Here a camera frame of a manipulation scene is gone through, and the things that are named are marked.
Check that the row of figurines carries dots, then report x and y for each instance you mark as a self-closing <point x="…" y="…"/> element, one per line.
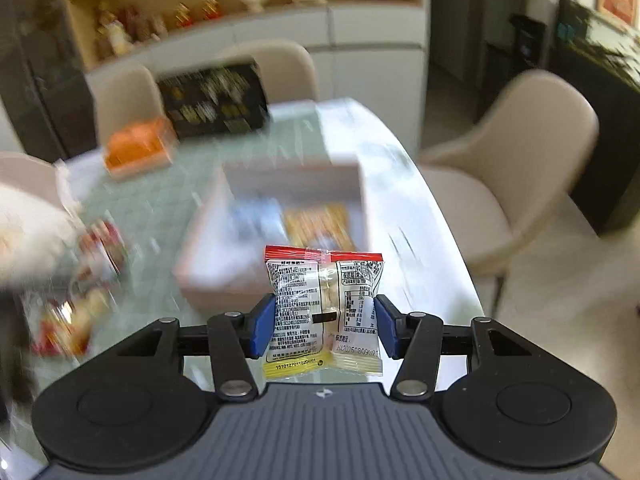
<point x="155" y="22"/>

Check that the black appliance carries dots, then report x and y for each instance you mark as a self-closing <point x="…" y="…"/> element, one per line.
<point x="522" y="42"/>

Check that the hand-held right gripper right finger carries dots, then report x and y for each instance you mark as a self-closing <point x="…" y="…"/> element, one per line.
<point x="385" y="327"/>

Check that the white display cabinet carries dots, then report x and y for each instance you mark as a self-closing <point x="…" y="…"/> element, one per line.
<point x="250" y="5"/>

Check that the orange box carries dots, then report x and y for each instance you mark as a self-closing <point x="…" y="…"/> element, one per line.
<point x="140" y="147"/>

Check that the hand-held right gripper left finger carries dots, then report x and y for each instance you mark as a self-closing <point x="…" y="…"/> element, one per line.
<point x="263" y="324"/>

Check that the dark side cabinet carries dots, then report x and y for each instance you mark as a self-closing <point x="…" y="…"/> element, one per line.
<point x="595" y="125"/>

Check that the white plastic bag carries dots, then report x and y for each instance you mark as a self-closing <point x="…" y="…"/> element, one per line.
<point x="30" y="235"/>

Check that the orange snack packet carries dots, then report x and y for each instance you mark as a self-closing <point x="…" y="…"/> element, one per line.
<point x="320" y="227"/>

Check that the black gift box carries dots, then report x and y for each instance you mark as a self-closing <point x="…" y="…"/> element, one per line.
<point x="215" y="100"/>

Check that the blue snack packet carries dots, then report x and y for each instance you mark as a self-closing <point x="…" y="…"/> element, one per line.
<point x="255" y="222"/>

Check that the white snack packet red top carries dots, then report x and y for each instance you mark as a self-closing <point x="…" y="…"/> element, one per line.
<point x="320" y="310"/>

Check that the white cardboard box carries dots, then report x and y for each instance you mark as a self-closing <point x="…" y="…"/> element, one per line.
<point x="280" y="230"/>

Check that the beige dining chair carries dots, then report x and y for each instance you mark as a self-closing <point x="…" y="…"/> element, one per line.
<point x="510" y="170"/>
<point x="270" y="70"/>
<point x="125" y="105"/>

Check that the pile of red snack packets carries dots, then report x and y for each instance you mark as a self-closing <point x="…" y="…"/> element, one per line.
<point x="80" y="290"/>

